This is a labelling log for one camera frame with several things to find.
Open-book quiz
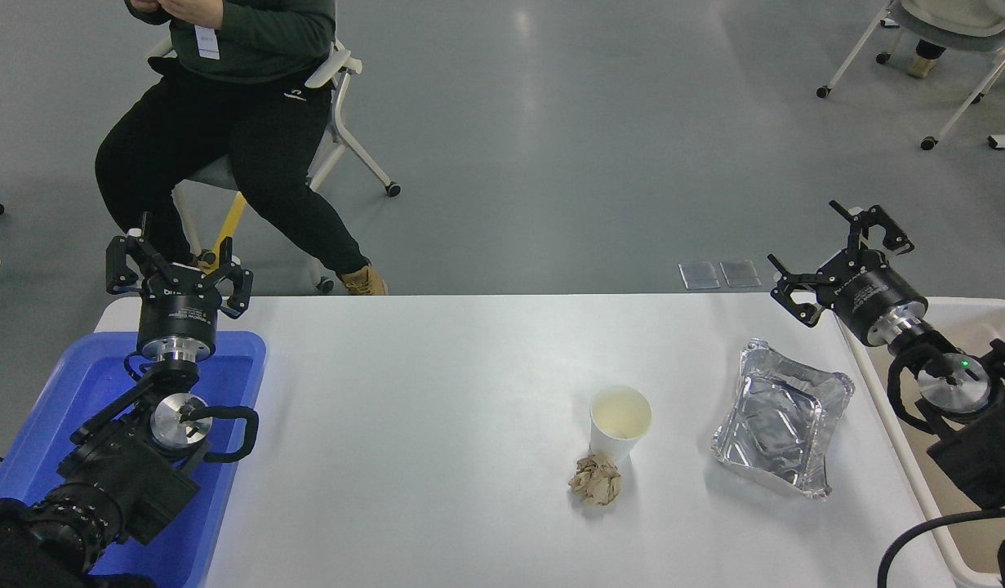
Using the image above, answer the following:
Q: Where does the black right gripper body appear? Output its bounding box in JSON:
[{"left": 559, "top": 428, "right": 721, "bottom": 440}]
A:
[{"left": 829, "top": 262, "right": 929, "bottom": 343}]

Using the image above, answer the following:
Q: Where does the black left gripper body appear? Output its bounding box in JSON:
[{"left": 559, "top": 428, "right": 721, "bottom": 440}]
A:
[{"left": 136, "top": 274, "right": 222, "bottom": 347}]

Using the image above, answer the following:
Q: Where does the white paper cup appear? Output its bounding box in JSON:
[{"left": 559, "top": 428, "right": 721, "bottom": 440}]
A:
[{"left": 589, "top": 385, "right": 653, "bottom": 467}]

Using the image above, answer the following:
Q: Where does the person's left hand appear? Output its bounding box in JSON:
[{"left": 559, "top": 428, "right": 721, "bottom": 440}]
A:
[{"left": 164, "top": 0, "right": 225, "bottom": 30}]

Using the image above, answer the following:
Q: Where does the grey floor outlet plate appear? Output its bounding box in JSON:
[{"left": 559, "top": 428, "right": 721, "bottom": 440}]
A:
[
  {"left": 679, "top": 261, "right": 721, "bottom": 291},
  {"left": 719, "top": 260, "right": 762, "bottom": 288}
]

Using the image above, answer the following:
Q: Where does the large pale bin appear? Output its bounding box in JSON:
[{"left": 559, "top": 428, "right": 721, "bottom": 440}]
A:
[{"left": 833, "top": 296, "right": 1005, "bottom": 588}]

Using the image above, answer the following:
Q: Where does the blue plastic tray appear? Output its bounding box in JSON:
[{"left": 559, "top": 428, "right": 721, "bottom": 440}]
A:
[{"left": 0, "top": 329, "right": 268, "bottom": 588}]

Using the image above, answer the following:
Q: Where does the silver foil tray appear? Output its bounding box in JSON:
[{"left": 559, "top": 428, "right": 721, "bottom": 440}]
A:
[{"left": 710, "top": 337, "right": 856, "bottom": 501}]

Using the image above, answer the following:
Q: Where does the person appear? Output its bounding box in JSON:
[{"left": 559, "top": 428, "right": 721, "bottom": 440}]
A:
[
  {"left": 898, "top": 0, "right": 1005, "bottom": 80},
  {"left": 94, "top": 0, "right": 389, "bottom": 296}
]

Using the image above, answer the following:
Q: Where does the white grey wheeled chair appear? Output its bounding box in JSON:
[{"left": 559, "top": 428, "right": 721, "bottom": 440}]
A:
[
  {"left": 147, "top": 37, "right": 402, "bottom": 293},
  {"left": 816, "top": 0, "right": 1005, "bottom": 152}
]

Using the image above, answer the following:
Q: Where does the crumpled tan paper ball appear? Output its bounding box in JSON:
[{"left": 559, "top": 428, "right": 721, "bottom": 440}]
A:
[{"left": 567, "top": 452, "right": 624, "bottom": 507}]

